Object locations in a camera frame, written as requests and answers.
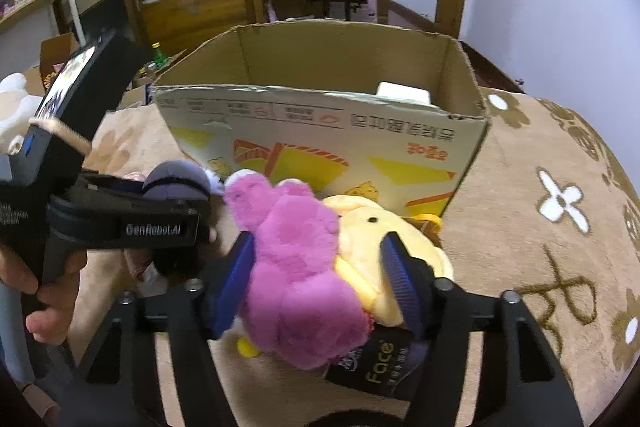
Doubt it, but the beige floral blanket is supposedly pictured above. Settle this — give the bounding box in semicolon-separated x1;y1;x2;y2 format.
65;92;640;427

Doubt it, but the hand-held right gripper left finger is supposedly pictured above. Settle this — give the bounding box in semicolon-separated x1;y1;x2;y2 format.
60;231;258;427

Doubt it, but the white soft toy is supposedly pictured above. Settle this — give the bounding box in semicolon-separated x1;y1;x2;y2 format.
375;81;432;106

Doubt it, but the person's jeans leg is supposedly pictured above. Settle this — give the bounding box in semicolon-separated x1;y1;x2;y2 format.
0;282;36;385

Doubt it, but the navy plush toy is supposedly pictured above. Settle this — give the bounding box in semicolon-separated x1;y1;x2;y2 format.
142;159;226;208

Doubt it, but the black soft packet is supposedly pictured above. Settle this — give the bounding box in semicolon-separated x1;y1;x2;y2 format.
322;324;436;403

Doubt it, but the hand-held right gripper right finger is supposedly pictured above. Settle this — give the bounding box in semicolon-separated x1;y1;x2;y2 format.
380;232;586;427

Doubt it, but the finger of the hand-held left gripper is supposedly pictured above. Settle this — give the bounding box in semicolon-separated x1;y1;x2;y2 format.
81;172;151;201
152;246;205;281

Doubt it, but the person's left hand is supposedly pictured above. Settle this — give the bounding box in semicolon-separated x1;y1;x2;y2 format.
0;243;90;348

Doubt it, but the yellow plush dog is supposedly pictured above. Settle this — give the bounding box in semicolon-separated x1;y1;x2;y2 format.
236;193;456;358

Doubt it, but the open cardboard box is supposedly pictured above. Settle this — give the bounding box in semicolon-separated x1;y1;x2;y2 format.
132;49;188;90
22;33;81;98

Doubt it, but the printed cardboard box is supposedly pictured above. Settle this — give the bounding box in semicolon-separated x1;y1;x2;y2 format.
150;20;493;220

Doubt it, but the white plush bear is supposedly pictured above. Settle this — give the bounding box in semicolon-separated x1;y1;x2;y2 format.
0;72;46;155

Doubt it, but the pale pink soft cloth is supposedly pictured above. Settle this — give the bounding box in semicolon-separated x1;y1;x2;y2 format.
122;249;168;298

